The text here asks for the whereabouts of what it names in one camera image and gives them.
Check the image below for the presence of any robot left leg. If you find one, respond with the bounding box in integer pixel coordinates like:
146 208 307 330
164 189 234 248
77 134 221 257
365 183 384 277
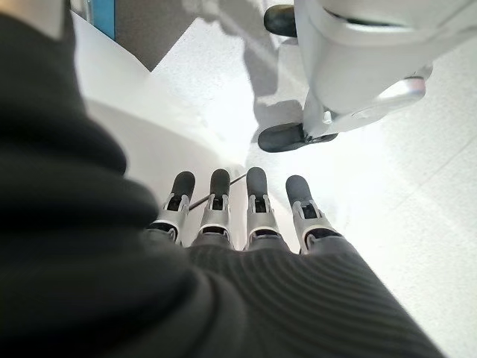
258 0 477 154

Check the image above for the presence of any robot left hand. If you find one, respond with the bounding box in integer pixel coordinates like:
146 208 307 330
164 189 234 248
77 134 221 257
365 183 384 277
0 0 448 358

